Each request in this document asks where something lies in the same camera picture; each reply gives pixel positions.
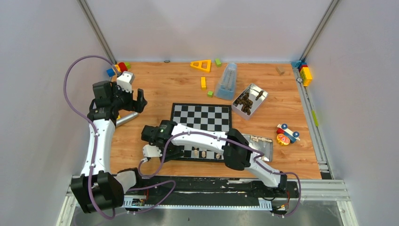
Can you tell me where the brown wooden block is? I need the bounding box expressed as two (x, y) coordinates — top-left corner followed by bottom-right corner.
(276, 66), (285, 75)

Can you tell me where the tin box with dark pieces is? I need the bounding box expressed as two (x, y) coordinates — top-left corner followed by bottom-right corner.
(231, 83), (269, 120)

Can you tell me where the silver metal cylinder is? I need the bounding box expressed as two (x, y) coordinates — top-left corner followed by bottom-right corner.
(116, 112), (139, 127)

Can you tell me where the stacked coloured bricks right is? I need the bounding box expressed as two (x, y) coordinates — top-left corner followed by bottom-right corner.
(291, 61), (313, 87)

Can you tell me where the tin lid with light pieces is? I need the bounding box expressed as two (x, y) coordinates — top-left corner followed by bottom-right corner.
(243, 134), (273, 162)

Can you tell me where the yellow triangle block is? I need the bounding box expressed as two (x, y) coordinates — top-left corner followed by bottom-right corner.
(190, 59), (212, 73)

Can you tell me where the green cube back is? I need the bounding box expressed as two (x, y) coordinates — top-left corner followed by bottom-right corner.
(215, 58), (222, 67)

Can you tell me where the aluminium frame rail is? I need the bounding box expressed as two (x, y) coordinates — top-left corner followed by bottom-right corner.
(67, 172), (357, 226)

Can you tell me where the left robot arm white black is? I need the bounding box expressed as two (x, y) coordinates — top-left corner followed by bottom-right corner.
(71, 81), (147, 213)

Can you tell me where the purple cable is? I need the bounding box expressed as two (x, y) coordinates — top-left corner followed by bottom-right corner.
(64, 55), (176, 220)
(137, 131), (303, 218)

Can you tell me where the yellow curved block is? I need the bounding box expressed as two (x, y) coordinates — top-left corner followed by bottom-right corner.
(200, 77), (207, 90)

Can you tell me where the coloured blocks left corner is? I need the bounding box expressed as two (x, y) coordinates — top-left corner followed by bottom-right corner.
(106, 62), (131, 77)

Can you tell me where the folding chess board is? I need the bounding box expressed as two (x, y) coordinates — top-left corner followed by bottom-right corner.
(170, 103), (232, 162)

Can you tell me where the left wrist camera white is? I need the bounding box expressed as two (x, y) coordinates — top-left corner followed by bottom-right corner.
(116, 71), (135, 93)

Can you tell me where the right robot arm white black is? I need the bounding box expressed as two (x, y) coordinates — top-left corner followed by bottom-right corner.
(141, 120), (287, 197)

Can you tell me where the bubble-wrapped blue metronome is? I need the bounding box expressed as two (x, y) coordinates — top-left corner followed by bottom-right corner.
(215, 63), (237, 100)

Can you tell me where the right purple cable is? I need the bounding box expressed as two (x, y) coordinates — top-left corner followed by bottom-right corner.
(137, 131), (303, 218)

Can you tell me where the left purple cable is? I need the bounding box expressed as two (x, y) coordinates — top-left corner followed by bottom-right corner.
(64, 55), (176, 220)

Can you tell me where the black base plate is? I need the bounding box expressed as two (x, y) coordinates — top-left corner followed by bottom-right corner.
(123, 176), (299, 208)

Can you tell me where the toy car red blue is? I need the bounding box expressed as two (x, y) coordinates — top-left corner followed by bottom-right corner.
(276, 123), (300, 146)

